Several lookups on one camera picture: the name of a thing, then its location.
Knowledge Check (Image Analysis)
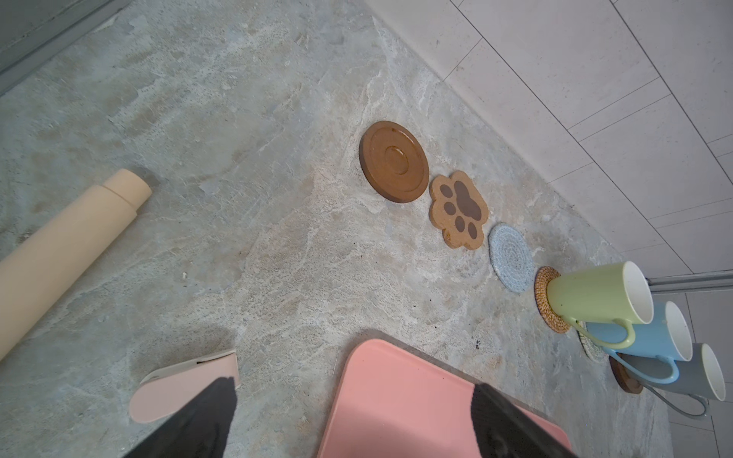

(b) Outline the white mug blue handle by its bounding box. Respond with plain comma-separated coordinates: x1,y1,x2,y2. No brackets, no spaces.
602,301,693,385

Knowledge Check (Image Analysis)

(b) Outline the beige wooden cylinder object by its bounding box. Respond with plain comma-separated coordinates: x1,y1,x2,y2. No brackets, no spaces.
1,169,152,357

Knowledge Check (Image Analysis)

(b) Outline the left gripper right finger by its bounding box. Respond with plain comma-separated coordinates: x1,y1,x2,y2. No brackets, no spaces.
471,384,575,458

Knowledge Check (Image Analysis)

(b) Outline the woven rattan round coaster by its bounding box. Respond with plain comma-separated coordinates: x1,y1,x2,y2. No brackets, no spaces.
534,266,571,334

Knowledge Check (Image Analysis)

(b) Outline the cork paw print coaster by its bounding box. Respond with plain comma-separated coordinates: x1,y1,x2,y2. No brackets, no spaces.
429,171,490,250

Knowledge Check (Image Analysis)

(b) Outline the blue knitted round coaster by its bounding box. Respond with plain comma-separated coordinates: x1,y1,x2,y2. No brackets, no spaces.
488,223,536,294

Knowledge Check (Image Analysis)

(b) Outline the white mug green handle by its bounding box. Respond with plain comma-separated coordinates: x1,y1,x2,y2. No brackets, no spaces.
547,261,654,350

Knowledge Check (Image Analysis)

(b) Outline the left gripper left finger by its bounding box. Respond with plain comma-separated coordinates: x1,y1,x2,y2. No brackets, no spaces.
126,377,237,457

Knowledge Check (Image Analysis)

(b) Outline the multicolour knitted round coaster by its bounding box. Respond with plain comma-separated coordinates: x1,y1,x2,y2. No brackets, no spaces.
578,332,607,364

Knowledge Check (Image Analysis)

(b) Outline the pink rectangular tray mat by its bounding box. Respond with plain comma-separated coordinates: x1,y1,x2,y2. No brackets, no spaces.
318,339,572,457

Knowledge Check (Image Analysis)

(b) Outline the brown wooden round coaster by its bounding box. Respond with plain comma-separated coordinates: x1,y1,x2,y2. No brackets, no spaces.
359,120,429,203
608,356,643,395

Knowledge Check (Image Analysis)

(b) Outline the pink small object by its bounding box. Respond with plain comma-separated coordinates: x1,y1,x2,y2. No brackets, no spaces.
129,349,241,424

